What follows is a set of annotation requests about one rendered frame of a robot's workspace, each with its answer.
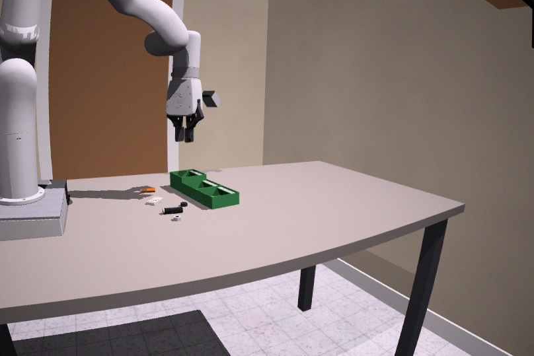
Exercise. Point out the white domino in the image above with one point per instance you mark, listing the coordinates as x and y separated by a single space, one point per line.
154 201

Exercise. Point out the dark green bin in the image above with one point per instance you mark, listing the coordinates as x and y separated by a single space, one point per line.
198 188

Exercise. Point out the black aa battery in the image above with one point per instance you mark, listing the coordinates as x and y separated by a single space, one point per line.
172 210

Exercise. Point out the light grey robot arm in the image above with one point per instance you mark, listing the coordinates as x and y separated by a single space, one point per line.
19 33

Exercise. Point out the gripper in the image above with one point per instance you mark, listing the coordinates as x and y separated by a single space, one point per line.
184 98

